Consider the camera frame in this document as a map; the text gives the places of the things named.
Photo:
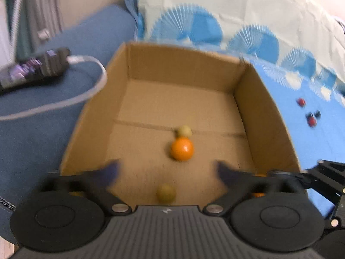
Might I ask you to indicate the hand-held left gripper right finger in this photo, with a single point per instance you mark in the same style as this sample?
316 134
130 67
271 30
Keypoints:
225 174

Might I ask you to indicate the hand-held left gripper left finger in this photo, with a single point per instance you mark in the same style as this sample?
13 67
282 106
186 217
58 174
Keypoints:
110 174

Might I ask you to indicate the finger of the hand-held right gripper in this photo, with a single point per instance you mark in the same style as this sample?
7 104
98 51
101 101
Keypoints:
326 182

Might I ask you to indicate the small orange kumquat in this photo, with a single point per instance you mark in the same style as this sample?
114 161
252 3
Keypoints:
182 148

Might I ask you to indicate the yellow-green longan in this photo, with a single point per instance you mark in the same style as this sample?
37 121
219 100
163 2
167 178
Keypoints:
184 131
166 193

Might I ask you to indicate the cardboard box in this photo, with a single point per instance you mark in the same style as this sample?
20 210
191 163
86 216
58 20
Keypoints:
167 99

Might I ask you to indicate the red cherry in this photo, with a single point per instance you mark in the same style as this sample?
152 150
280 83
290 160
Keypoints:
301 102
312 121

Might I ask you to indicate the black smartphone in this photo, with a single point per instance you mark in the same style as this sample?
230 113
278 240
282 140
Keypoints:
32 67

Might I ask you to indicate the fan-print light blue bedsheet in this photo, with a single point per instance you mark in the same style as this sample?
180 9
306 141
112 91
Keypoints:
269 19

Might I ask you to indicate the grey curtain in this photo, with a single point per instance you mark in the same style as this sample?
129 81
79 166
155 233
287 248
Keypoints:
44 2

